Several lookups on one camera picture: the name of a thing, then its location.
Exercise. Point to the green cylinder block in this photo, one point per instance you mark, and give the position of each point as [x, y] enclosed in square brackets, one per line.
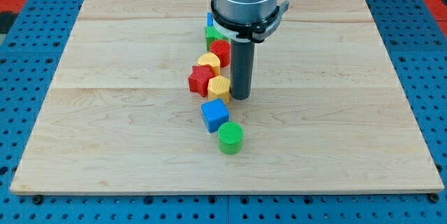
[230, 135]

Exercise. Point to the blue cube block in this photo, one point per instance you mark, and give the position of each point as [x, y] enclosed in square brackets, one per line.
[214, 114]

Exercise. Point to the small blue block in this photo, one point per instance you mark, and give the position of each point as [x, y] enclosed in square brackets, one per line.
[210, 21]

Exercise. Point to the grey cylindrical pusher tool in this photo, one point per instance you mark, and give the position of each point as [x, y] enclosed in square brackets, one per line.
[241, 69]

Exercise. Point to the yellow heart block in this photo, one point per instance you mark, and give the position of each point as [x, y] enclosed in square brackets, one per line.
[212, 60]

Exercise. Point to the red cylinder block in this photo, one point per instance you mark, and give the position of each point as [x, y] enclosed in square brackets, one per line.
[221, 48]

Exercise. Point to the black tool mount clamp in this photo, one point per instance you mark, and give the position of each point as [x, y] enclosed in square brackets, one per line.
[255, 32]

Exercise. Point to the green star block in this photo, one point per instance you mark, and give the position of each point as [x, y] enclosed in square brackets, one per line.
[211, 35]

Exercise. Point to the red star block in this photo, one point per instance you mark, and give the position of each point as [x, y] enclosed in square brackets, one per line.
[199, 79]

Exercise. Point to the light wooden board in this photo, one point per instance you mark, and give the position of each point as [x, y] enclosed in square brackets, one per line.
[326, 115]

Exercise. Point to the yellow hexagon block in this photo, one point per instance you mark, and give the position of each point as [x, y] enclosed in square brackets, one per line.
[219, 87]

